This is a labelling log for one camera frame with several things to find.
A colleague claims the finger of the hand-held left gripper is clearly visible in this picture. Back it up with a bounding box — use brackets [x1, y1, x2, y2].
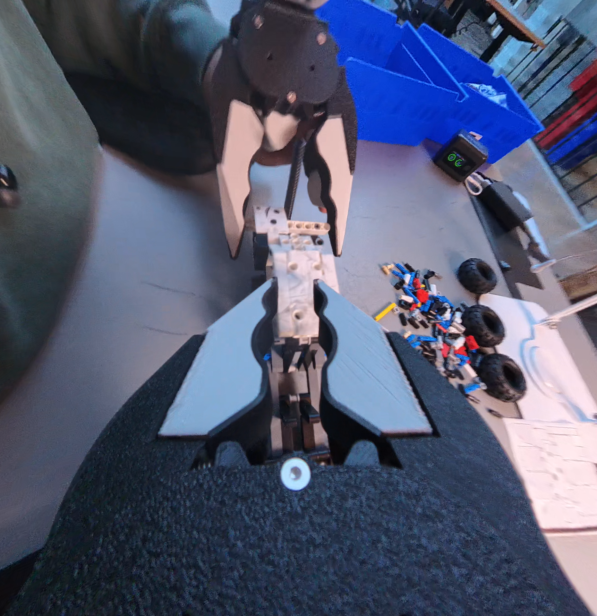
[304, 115, 354, 257]
[216, 99, 266, 261]

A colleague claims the person's left hand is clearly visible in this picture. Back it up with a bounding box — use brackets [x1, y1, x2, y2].
[252, 136, 329, 214]

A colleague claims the brick truck chassis model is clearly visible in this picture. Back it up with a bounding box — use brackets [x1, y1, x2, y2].
[252, 140, 341, 465]

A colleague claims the grey desk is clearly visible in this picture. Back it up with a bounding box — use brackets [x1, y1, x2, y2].
[0, 140, 597, 612]

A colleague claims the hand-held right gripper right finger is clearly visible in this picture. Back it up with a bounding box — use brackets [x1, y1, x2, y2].
[313, 280, 433, 438]

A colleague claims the pile of small brick parts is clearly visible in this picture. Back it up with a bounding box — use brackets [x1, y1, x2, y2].
[380, 262, 488, 400]

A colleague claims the dark standing table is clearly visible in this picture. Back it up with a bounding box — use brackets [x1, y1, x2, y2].
[486, 0, 547, 63]

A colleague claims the black earphone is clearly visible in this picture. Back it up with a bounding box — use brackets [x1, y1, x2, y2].
[0, 164, 21, 209]

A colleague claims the black device green display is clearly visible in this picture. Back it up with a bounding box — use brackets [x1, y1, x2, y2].
[433, 129, 489, 183]

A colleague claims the black power adapter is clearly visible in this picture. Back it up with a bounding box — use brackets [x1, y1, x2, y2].
[481, 180, 535, 232]

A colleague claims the white sticker sheet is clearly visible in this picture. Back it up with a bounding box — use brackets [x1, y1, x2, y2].
[503, 419, 597, 530]

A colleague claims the black toy tire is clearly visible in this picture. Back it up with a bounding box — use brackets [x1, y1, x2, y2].
[461, 304, 506, 348]
[457, 258, 498, 294]
[477, 354, 526, 402]

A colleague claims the person's left forearm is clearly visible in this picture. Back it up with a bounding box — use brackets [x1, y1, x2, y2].
[135, 0, 232, 104]

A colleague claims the person's green sweatshirt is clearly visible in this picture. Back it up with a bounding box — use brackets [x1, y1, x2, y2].
[0, 0, 104, 415]

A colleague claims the white book stand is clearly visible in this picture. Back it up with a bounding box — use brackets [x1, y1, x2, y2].
[479, 255, 597, 425]

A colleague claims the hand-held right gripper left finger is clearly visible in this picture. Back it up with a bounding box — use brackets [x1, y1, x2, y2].
[159, 279, 276, 438]

